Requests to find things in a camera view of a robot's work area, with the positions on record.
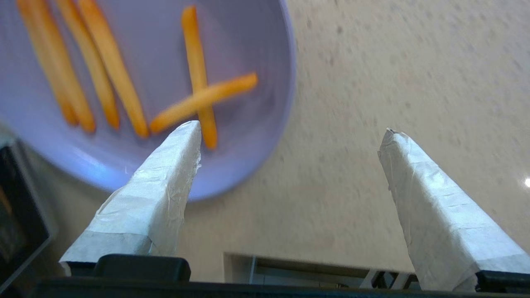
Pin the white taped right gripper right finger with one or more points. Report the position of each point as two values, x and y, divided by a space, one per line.
439 223

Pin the purple round plate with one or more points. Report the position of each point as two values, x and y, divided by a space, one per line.
157 49

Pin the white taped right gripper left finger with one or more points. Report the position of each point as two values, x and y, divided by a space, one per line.
145 207

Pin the orange french fry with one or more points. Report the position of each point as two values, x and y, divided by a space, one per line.
68 82
195 54
45 62
89 62
232 89
114 70

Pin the silver microwave oven housing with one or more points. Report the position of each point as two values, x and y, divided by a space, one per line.
20 215

